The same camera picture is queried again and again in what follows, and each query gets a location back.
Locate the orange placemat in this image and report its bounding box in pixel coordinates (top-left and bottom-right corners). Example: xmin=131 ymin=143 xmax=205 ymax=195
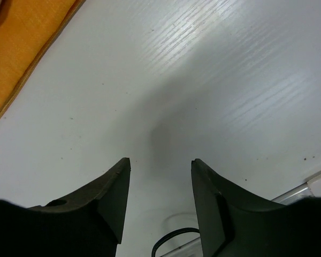
xmin=0 ymin=1 xmax=84 ymax=119

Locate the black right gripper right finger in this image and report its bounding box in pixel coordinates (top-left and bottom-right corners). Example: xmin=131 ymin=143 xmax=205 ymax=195
xmin=191 ymin=159 xmax=321 ymax=256

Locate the black cable at right base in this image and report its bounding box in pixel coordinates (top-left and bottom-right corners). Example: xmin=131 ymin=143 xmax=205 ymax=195
xmin=151 ymin=227 xmax=201 ymax=257

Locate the aluminium table frame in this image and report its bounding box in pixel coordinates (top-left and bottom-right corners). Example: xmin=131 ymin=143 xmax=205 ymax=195
xmin=272 ymin=171 xmax=321 ymax=205

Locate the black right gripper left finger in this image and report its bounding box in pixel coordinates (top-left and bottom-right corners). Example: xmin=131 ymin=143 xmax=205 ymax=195
xmin=0 ymin=157 xmax=131 ymax=256

